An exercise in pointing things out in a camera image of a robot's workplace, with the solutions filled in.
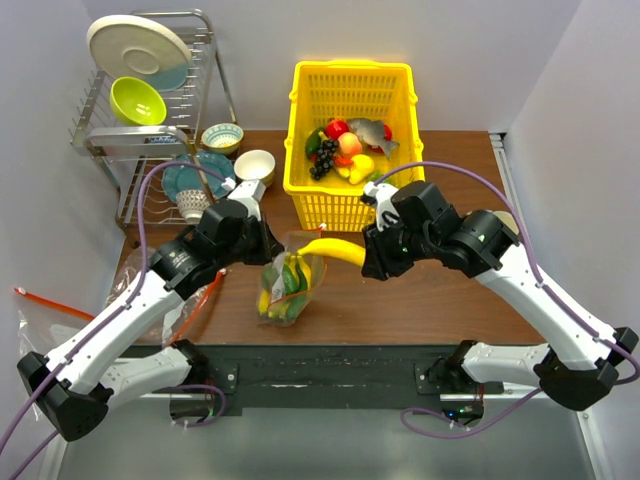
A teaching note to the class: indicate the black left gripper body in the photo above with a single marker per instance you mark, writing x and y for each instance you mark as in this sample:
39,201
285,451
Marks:
253,245

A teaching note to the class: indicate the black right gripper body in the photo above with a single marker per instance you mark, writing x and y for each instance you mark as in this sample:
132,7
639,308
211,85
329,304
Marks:
396,247

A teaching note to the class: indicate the yellow toy banana bunch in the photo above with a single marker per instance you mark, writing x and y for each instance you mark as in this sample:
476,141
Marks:
272,302

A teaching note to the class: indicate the clear zip top bag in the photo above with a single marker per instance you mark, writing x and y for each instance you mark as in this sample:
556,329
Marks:
292,241

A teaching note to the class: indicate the green toy bell pepper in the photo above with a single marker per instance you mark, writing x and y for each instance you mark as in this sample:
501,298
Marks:
290,280

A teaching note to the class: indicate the single yellow toy banana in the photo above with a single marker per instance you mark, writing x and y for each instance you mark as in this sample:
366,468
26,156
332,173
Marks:
335,248

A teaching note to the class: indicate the green toy cucumber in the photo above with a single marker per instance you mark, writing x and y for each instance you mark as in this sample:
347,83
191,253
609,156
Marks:
295,307

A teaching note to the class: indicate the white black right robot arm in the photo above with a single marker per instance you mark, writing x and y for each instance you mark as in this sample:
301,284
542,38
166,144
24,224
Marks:
576,365

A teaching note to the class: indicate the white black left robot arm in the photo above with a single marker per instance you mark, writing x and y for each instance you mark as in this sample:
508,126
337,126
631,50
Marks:
76,384

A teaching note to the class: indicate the clear bag red zipper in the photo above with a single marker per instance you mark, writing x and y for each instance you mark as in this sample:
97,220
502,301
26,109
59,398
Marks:
44,324

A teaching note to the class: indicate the white cream bowl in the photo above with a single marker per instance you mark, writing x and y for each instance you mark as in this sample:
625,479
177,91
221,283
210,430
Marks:
256,165

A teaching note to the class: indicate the yellow toy pear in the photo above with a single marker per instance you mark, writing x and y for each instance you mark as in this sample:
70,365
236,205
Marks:
360,168

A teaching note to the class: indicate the teal scalloped plate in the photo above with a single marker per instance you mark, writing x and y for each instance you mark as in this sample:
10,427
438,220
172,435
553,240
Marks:
178,179

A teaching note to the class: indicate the black toy grapes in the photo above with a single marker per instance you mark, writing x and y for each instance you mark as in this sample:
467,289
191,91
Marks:
324,159

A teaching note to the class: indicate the teal patterned small bowl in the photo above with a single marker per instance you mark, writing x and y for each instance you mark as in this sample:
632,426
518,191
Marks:
222,138

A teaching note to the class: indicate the toy peach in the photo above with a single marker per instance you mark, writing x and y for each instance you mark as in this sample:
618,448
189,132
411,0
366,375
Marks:
349,145

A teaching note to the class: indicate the dark green toy pepper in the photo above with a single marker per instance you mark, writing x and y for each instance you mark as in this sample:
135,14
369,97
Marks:
314,144

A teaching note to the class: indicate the grey toy fish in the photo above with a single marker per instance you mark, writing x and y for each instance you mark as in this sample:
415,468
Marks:
373,134

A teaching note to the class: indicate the cream enamel mug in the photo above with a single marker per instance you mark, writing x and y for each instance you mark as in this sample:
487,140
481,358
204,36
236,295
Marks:
508,220

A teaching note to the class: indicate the metal dish rack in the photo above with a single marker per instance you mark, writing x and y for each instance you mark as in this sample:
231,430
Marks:
125,153

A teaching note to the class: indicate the yellow plastic basket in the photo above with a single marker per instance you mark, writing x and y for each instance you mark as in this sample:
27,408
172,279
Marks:
345,89

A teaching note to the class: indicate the lime green bowl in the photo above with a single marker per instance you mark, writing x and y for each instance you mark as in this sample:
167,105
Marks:
134,102

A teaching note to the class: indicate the large cream blue plate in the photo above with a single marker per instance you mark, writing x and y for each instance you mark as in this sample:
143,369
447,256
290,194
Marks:
134,46

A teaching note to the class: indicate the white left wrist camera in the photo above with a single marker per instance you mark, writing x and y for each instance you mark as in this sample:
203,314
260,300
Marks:
249,193

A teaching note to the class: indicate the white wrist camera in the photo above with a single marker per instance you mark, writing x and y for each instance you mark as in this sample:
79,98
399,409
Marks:
380,198
249,193

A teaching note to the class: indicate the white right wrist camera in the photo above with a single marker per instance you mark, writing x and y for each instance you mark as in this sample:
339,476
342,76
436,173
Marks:
380,198

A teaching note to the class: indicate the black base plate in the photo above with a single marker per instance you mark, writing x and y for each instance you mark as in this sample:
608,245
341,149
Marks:
330,376

